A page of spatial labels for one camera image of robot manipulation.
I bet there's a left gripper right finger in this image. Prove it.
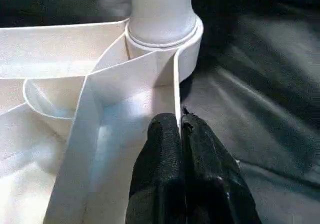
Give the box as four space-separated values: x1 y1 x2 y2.
181 107 263 224

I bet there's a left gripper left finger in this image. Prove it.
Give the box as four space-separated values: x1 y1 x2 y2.
126 112 188 224

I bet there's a white plastic table top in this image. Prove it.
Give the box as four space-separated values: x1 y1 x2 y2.
0 15 205 224

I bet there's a white plastic table leg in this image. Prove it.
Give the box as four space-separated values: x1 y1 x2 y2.
126 0 204 48

